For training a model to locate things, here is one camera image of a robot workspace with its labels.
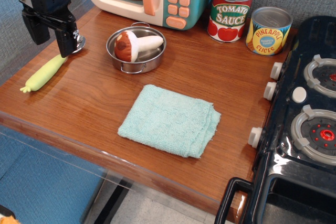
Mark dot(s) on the spoon with yellow-green handle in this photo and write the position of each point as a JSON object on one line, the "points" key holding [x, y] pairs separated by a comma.
{"points": [[43, 74]]}

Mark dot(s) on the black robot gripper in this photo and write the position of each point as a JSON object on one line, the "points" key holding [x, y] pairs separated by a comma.
{"points": [[40, 16]]}

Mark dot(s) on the light blue folded towel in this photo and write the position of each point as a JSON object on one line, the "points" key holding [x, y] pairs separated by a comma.
{"points": [[171, 122]]}

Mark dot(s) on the plush brown mushroom toy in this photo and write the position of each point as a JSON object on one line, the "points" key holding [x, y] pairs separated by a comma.
{"points": [[127, 45]]}

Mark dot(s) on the pineapple slices can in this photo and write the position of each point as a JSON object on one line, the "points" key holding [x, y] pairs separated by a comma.
{"points": [[268, 30]]}

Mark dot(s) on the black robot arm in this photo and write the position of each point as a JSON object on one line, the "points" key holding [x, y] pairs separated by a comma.
{"points": [[40, 16]]}

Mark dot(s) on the orange plush toy corner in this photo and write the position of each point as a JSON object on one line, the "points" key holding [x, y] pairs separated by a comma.
{"points": [[7, 216]]}

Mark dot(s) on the small steel pot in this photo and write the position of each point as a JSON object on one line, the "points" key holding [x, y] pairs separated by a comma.
{"points": [[147, 60]]}

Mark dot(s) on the tomato sauce can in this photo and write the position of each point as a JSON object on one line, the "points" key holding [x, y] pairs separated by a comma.
{"points": [[227, 19]]}

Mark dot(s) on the black toy stove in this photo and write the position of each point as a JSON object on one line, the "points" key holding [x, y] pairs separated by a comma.
{"points": [[294, 168]]}

